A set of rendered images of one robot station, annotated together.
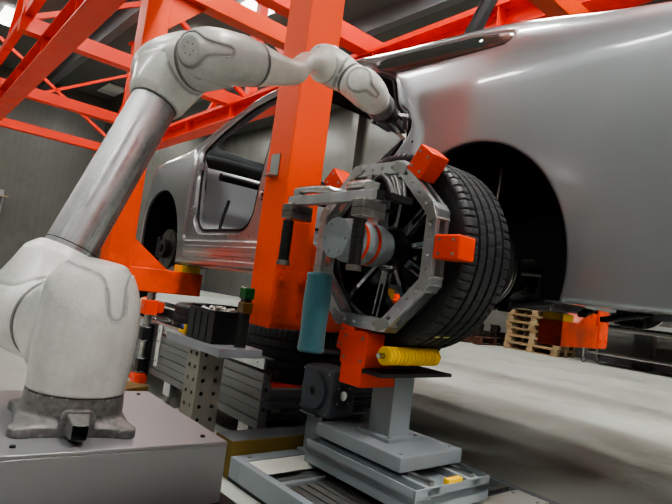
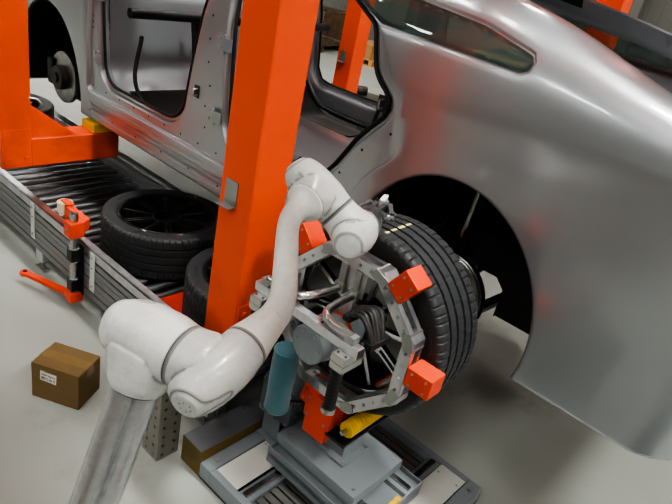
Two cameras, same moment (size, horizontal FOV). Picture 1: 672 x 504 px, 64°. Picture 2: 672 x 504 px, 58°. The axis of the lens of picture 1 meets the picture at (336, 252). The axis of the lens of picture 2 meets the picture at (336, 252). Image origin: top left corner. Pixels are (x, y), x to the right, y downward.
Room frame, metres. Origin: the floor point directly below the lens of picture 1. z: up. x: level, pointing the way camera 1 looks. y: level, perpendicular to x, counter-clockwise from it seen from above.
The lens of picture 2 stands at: (0.16, 0.33, 1.92)
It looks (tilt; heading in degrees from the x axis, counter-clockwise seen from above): 26 degrees down; 347
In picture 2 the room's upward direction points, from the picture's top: 12 degrees clockwise
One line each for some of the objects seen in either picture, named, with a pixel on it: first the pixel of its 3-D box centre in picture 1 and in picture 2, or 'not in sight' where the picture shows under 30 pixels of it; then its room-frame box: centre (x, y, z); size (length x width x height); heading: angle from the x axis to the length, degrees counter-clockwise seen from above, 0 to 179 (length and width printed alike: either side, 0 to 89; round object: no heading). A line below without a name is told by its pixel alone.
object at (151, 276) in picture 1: (164, 268); (70, 128); (3.78, 1.19, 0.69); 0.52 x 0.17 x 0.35; 130
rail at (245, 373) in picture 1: (150, 339); (78, 251); (3.07, 0.98, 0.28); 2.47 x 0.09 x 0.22; 40
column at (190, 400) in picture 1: (199, 403); (163, 409); (2.02, 0.43, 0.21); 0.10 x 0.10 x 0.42; 40
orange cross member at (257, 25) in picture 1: (312, 69); not in sight; (4.44, 0.40, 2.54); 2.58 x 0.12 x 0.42; 130
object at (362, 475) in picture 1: (393, 467); (343, 470); (1.82, -0.28, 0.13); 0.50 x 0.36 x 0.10; 40
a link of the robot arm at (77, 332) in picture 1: (86, 321); not in sight; (0.92, 0.41, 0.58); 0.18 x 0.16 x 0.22; 54
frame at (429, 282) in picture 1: (374, 245); (344, 327); (1.75, -0.12, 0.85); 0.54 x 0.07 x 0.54; 40
